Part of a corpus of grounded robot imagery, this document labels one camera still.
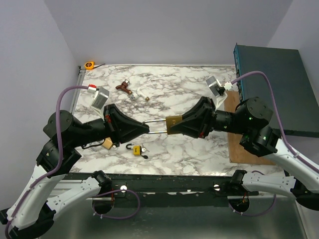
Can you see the blue network switch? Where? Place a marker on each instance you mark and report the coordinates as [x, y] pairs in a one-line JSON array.
[[287, 91]]

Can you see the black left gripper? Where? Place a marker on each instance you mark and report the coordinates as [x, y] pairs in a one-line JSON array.
[[124, 128]]

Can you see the black front rail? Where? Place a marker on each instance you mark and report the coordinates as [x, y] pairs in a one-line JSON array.
[[172, 191]]

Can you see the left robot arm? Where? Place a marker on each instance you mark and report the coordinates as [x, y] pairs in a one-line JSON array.
[[34, 213]]

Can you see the brown plastic tap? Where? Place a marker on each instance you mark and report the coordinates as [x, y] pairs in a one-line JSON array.
[[124, 87]]

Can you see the small brass padlock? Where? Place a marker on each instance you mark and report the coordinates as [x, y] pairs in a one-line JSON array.
[[107, 143]]

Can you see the keys of yellow padlock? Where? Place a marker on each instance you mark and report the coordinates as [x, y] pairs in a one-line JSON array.
[[144, 149]]

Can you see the orange tape measure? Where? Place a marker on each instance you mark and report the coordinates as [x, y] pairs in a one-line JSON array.
[[90, 65]]

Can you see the yellow black padlock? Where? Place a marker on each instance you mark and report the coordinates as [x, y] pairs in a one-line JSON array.
[[136, 150]]

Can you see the long-shackle brass padlock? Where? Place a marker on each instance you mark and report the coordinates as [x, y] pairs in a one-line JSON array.
[[167, 122]]

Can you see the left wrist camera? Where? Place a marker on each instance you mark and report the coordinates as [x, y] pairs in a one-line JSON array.
[[99, 100]]

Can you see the wooden board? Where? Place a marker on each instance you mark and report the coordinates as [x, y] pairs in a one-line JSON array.
[[237, 153]]

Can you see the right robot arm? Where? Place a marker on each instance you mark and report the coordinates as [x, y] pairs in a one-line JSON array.
[[251, 121]]

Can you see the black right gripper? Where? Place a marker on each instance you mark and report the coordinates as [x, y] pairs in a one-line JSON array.
[[195, 122]]

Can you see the white plastic tap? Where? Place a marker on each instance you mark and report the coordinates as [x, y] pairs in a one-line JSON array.
[[138, 93]]

